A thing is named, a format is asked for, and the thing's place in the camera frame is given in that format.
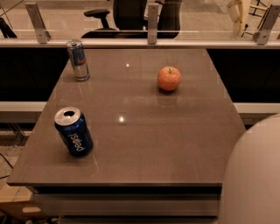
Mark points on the red apple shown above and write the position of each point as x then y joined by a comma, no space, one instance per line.
168,78

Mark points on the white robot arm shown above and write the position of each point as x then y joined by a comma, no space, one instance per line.
251,188

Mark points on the blue pepsi can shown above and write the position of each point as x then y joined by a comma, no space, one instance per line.
72,127

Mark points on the tall red bull can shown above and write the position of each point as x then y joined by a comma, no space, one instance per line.
78,59

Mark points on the black office chair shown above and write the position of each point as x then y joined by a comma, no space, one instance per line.
130,22

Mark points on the wooden stool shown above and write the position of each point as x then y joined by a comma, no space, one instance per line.
246,13

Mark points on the cardboard box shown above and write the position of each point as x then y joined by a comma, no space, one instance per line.
16,201

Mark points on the middle metal glass bracket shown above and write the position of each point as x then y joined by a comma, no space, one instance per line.
152,23

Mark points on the left metal glass bracket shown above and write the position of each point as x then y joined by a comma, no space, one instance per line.
41,32

